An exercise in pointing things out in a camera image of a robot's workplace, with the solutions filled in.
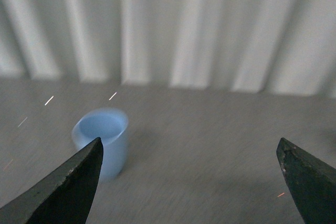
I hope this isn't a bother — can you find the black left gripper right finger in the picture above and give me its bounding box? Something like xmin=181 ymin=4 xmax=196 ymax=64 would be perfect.
xmin=276 ymin=138 xmax=335 ymax=223

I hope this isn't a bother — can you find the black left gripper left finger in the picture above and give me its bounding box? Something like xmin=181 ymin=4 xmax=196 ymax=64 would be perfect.
xmin=1 ymin=137 xmax=103 ymax=223

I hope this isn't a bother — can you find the light blue plastic cup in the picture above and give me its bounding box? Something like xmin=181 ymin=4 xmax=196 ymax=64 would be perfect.
xmin=71 ymin=108 xmax=129 ymax=182

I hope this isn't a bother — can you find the white pleated curtain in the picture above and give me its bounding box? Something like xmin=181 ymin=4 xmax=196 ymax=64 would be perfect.
xmin=1 ymin=0 xmax=335 ymax=97

